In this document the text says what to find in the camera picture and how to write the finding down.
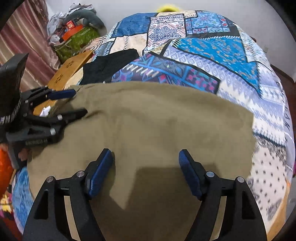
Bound khaki elastic waist pants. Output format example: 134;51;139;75
28;81;255;240

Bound white crumpled cloth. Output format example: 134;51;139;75
39;106;51;117

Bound wooden lap desk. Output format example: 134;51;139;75
33;49;94;117

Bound orange jacket sleeve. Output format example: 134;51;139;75
0;150;14;198

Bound black folded garment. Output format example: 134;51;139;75
79;49;139;85

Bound striped pink curtain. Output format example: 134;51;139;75
1;1;60;91

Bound green patterned storage bag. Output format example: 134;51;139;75
53;27;99;64

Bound orange box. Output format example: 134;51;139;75
60;21;84;43

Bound grey clothes pile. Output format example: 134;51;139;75
46;3;96;37

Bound grey neck pillow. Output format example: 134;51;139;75
62;9;106;34

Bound patchwork patterned bed quilt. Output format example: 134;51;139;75
12;11;295;240

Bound yellow foam ring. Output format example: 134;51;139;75
157;3;182;14

